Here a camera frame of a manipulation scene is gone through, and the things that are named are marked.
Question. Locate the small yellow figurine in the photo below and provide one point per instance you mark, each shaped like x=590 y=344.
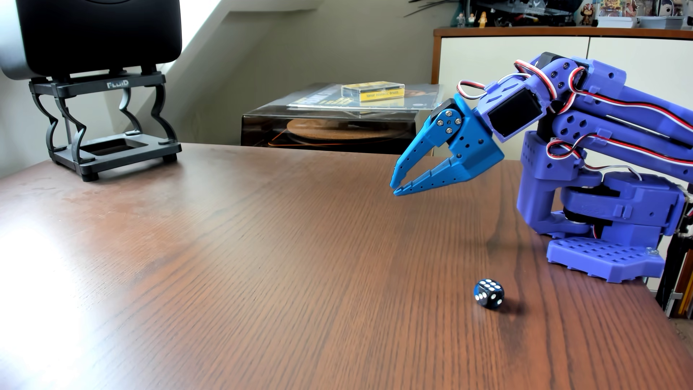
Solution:
x=482 y=20

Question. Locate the yellow cassette case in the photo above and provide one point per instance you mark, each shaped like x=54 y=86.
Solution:
x=373 y=91

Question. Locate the grey flat box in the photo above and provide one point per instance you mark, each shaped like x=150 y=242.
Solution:
x=660 y=23

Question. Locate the dark plant leaves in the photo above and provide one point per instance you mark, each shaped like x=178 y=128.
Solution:
x=433 y=4

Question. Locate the white cabinet with wooden top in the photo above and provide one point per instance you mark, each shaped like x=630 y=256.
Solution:
x=487 y=59

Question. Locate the dark blue dice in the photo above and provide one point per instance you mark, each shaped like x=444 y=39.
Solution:
x=489 y=295

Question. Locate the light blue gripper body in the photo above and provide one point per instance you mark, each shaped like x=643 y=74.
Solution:
x=471 y=142

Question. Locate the black metal stand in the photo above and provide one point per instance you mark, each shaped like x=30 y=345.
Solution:
x=674 y=260

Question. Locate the turntable with clear cover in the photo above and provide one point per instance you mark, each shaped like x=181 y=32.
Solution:
x=325 y=130

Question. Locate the colourful small box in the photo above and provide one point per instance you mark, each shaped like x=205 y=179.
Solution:
x=612 y=7

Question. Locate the brown figurine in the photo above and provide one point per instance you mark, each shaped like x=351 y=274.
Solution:
x=587 y=13

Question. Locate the white flat box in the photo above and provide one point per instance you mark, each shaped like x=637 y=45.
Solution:
x=616 y=22

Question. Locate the light blue moving gripper finger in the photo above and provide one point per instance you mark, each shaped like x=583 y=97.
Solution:
x=433 y=138

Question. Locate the black studio speaker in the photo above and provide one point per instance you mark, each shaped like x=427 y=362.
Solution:
x=97 y=32

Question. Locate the dark brick model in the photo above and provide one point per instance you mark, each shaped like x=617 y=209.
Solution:
x=530 y=13

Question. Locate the big-headed vinyl figure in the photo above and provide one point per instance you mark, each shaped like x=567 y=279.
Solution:
x=668 y=7

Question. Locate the light blue fixed gripper finger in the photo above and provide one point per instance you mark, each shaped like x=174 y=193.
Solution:
x=433 y=176

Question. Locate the purple blue robot arm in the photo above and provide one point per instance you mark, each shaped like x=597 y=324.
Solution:
x=622 y=206

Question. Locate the black speaker stand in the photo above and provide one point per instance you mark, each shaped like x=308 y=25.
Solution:
x=116 y=84

